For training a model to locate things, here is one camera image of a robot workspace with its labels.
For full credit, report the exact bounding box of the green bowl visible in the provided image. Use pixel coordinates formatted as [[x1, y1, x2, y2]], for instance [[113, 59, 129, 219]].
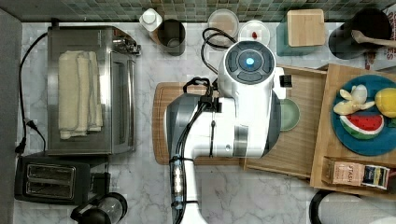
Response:
[[280, 99, 300, 132]]

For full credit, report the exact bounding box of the wooden drawer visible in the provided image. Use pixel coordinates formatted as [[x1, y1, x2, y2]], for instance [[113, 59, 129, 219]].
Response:
[[240, 65, 327, 178]]

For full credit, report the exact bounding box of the white lidded container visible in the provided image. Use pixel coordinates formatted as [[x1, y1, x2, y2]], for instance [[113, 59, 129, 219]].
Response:
[[238, 20, 271, 46]]

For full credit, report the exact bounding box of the blue plate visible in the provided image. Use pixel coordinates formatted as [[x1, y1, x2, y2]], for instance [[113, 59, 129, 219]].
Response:
[[331, 75, 395, 156]]

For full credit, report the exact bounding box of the wooden shelf cabinet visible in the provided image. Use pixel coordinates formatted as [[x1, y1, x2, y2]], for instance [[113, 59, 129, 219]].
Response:
[[310, 63, 395, 201]]

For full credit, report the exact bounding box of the teal canister wooden lid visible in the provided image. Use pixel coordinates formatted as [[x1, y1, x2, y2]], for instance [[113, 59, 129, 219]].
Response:
[[276, 8, 326, 56]]

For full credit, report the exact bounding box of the black power cord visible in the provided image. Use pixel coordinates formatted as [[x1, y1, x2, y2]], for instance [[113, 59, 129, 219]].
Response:
[[14, 31, 49, 155]]

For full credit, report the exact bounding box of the black utensil holder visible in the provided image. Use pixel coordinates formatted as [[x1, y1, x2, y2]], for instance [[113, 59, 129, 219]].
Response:
[[328, 8, 392, 60]]

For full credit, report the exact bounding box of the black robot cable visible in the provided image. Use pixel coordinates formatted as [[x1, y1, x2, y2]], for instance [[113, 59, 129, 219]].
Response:
[[169, 27, 238, 224]]

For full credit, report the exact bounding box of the folded beige towel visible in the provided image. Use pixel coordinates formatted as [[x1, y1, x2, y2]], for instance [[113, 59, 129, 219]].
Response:
[[58, 50, 104, 140]]

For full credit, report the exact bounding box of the dark metal cup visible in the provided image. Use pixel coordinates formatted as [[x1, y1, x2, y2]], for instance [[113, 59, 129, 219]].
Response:
[[158, 19, 186, 56]]

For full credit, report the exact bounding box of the black two-slot toaster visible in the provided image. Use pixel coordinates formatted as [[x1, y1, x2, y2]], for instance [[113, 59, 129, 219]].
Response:
[[14, 156, 110, 205]]

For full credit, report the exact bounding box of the black coffee grinder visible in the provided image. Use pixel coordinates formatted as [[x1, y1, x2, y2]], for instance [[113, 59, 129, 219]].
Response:
[[70, 192, 128, 224]]

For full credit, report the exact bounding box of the toy peeled banana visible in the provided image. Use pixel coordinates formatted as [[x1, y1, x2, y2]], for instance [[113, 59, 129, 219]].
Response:
[[333, 85, 375, 116]]

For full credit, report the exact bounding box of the clear jar with lid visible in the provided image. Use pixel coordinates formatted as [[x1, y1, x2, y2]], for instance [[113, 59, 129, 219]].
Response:
[[207, 9, 239, 51]]

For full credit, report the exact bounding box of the dark tea packet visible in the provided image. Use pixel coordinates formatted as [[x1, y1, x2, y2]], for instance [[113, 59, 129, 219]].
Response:
[[361, 165, 389, 189]]

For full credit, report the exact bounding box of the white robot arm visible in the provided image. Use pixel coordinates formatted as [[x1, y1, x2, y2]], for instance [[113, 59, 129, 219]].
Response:
[[163, 41, 291, 224]]

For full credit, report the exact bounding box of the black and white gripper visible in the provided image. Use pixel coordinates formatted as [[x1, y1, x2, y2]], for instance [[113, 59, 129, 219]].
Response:
[[274, 67, 292, 100]]

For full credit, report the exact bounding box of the pink tea box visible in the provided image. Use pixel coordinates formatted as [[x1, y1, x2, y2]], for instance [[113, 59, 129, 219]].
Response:
[[322, 158, 365, 187]]

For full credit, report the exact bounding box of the wooden cutting board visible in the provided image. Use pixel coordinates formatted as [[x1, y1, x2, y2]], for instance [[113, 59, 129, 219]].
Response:
[[151, 82, 240, 165]]

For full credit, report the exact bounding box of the white capped bottle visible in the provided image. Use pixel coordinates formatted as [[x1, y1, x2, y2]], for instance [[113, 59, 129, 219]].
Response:
[[139, 8, 163, 44]]

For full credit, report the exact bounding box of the silver toaster oven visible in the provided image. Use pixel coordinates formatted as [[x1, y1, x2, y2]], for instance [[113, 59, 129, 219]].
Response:
[[47, 25, 140, 156]]

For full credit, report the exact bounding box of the toy watermelon slice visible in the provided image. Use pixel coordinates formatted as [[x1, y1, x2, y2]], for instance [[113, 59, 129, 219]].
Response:
[[340, 115, 385, 140]]

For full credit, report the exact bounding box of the wooden spoon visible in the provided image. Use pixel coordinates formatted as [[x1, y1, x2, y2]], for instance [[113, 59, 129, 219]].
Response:
[[351, 30, 396, 48]]

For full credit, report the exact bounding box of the toy yellow lemon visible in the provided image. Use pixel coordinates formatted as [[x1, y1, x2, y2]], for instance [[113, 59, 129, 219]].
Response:
[[375, 88, 396, 119]]

